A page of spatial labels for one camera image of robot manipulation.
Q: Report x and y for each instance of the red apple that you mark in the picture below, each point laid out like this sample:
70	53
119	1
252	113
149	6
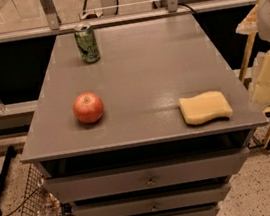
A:
88	107

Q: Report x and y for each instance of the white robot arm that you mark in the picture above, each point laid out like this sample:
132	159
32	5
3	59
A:
258	20

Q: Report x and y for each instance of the green soda can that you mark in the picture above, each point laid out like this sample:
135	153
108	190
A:
86	42

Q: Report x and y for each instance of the yellow sponge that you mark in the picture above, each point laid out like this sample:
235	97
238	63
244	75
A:
204	108

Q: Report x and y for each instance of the grey drawer cabinet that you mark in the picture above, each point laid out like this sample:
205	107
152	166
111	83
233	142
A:
143	70

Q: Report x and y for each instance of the top grey drawer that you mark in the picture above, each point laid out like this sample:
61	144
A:
125	180

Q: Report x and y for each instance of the middle grey drawer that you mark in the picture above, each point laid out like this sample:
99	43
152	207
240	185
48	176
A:
155	202

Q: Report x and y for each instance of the wire mesh basket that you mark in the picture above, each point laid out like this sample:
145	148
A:
40	202

